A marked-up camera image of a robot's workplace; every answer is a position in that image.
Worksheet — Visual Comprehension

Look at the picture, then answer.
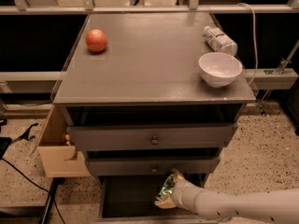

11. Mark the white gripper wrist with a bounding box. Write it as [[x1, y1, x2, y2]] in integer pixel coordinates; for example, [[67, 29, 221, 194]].
[[154, 169, 200, 211]]

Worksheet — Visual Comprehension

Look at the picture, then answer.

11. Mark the green soda can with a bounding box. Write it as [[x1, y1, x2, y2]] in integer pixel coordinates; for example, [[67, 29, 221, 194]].
[[156, 173, 175, 201]]

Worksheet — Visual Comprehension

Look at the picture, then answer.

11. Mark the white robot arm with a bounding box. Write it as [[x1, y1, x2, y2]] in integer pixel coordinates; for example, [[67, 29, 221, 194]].
[[155, 169, 299, 224]]

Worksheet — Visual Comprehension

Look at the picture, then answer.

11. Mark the grey open bottom drawer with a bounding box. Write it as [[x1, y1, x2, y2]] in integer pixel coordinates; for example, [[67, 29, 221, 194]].
[[98, 175, 218, 224]]

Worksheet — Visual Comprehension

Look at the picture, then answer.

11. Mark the grey top drawer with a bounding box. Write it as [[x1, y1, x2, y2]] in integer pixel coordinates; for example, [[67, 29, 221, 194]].
[[67, 123, 237, 151]]

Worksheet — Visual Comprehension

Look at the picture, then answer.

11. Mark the grey middle drawer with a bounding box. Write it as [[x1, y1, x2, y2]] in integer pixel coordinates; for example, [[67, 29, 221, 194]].
[[87, 156, 220, 176]]

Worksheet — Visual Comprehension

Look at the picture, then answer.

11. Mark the grey wooden drawer cabinet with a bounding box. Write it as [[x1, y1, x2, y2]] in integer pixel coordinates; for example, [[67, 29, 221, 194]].
[[53, 12, 257, 224]]

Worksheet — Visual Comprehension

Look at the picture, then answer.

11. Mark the light wooden side box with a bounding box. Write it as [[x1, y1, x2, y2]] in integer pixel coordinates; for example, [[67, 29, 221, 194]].
[[36, 105, 90, 177]]

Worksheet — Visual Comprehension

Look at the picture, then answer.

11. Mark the white ceramic bowl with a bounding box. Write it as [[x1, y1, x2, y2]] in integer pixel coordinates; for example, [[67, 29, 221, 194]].
[[198, 52, 243, 88]]

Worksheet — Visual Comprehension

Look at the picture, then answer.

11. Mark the clear plastic water bottle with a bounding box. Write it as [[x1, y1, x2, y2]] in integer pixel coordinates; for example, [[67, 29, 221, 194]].
[[204, 26, 238, 56]]

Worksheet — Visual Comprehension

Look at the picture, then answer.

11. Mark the black clamp tool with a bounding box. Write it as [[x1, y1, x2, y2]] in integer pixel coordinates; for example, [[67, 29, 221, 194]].
[[12, 123, 37, 143]]

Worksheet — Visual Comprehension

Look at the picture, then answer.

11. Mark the red apple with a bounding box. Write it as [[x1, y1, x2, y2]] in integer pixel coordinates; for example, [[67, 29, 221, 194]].
[[85, 29, 107, 52]]

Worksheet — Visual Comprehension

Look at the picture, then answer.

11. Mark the black floor cable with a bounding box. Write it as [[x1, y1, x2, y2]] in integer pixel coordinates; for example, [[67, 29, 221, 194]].
[[0, 156, 67, 224]]

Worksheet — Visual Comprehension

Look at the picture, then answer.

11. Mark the metal railing frame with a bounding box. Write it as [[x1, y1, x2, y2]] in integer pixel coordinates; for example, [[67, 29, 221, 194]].
[[0, 0, 299, 16]]

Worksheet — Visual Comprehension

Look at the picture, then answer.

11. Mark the white cable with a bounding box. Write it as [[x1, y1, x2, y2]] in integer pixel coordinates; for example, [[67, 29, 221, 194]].
[[236, 2, 260, 87]]

